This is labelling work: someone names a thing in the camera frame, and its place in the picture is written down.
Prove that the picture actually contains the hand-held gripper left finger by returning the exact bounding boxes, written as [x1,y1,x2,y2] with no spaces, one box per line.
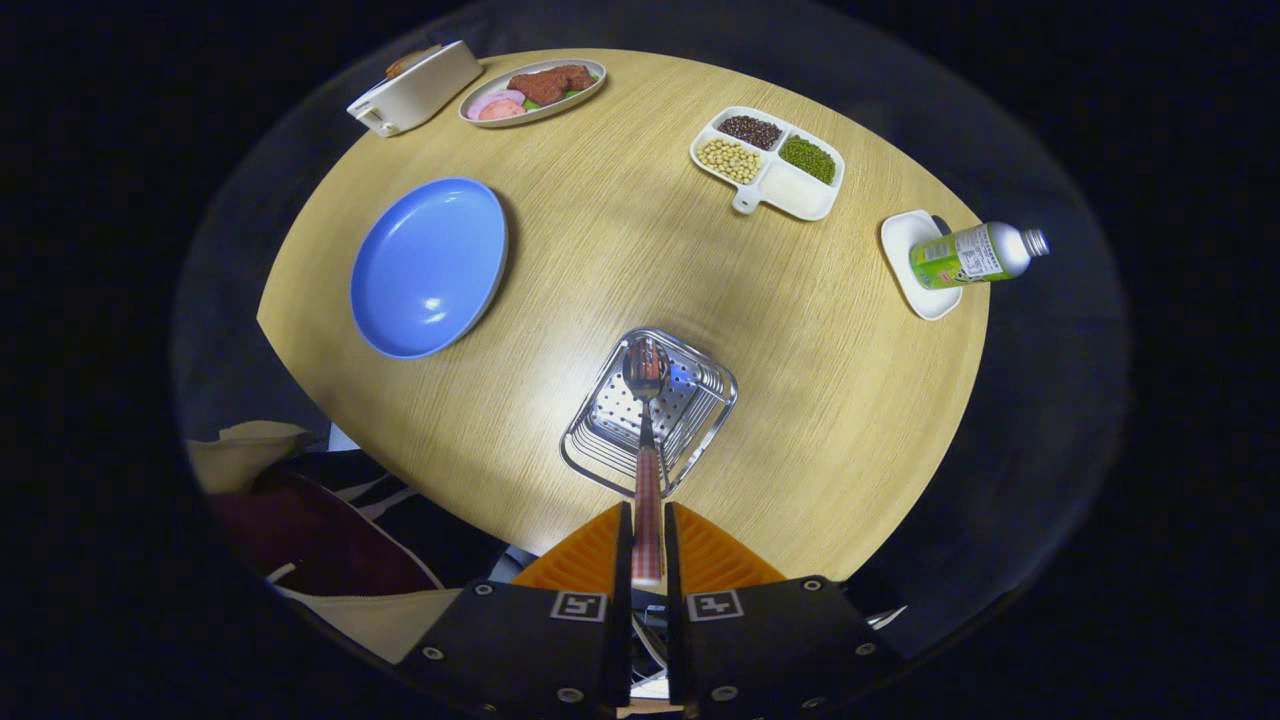
[395,501,635,716]

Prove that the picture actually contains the dark red cloth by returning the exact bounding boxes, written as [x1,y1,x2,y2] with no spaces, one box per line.
[210,470,441,598]

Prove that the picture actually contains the fork with checkered handle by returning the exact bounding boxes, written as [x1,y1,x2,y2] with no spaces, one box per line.
[628,345,667,588]

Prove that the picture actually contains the white divided dish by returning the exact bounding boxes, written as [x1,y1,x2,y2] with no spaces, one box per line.
[689,106,846,222]

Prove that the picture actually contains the black white striped cloth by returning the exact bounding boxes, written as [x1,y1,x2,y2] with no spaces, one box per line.
[290,450,511,586]

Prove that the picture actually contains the cream fabric panel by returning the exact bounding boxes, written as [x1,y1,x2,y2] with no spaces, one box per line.
[280,585,461,666]

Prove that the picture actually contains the silver green label bottle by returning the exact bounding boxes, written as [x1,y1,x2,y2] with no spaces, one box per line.
[908,221,1051,291]

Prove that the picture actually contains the metal drainer basket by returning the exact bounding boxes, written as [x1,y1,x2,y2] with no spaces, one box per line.
[559,327,739,499]

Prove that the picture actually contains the dark red beans pile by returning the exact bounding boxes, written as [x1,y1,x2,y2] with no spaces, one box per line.
[717,115,783,151]

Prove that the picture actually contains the cream cloth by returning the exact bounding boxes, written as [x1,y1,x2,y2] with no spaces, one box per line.
[188,420,313,494]

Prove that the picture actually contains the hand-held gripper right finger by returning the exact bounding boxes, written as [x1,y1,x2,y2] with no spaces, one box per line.
[664,502,906,716]

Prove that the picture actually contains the oval grey food plate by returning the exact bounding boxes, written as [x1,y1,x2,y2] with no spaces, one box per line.
[458,58,608,129]

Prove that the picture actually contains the yellow soybeans pile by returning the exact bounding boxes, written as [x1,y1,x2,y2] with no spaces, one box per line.
[696,138,763,185]

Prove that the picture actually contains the cream white toaster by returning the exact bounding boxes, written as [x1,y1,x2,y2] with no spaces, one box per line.
[346,40,484,138]

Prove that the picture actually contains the green mung beans pile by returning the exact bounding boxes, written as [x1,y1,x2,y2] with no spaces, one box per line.
[779,136,837,185]

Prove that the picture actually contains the blue round plate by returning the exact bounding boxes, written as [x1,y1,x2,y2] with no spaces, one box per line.
[349,177,510,360]

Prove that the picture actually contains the pink ham slices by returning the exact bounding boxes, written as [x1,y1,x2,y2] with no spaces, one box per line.
[466,89,528,122]

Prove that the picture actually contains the white square coaster tray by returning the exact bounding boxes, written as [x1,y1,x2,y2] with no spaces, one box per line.
[880,209,964,322]

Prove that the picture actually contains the brown meat steak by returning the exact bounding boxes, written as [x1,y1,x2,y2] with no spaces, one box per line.
[507,65,597,107]

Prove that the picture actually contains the toasted bread slice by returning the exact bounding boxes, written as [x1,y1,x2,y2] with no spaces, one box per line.
[386,45,443,79]

